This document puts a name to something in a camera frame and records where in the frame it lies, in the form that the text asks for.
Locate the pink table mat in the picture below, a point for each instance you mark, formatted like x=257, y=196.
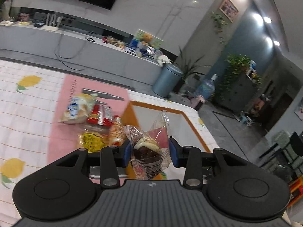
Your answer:
x=63, y=137

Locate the lemon print white tablecloth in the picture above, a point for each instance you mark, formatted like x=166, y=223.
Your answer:
x=32, y=136

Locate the left potted grass plant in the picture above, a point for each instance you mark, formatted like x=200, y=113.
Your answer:
x=4, y=0

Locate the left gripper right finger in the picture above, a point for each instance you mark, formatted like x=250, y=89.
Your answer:
x=233, y=186

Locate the grey drawer cabinet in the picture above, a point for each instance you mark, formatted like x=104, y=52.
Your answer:
x=241, y=92

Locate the potted green leaf plant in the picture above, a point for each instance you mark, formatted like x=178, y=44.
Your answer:
x=187, y=67

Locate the blue white chip bag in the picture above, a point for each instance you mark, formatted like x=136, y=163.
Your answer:
x=79, y=108

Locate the framed wall picture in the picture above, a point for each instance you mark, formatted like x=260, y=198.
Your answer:
x=229, y=10

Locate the teddy bear calendar stand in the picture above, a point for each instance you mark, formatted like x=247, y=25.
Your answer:
x=145, y=44

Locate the orange cardboard box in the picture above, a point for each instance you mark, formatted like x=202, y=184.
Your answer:
x=181, y=127

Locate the blue water jug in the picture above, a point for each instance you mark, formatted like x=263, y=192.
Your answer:
x=207, y=87

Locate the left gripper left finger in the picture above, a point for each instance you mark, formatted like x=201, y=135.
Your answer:
x=72, y=184

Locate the red snack packet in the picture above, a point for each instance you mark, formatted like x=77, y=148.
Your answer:
x=100, y=115

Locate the clear chocolate cupcake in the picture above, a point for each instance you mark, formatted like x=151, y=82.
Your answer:
x=150, y=150

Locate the white wifi router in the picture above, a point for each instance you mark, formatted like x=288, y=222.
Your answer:
x=52, y=22

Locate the grey round trash bin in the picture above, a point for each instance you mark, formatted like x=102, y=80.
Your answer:
x=167, y=80

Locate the yellow cracker clear bag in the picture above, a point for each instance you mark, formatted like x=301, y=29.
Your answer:
x=93, y=137

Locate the red yellow noodle snack bag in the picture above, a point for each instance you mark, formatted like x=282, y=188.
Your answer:
x=116, y=133

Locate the climbing green vine plant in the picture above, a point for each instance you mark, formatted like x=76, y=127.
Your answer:
x=237, y=66

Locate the grey low tv cabinet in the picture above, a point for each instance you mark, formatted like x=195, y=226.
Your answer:
x=78, y=45

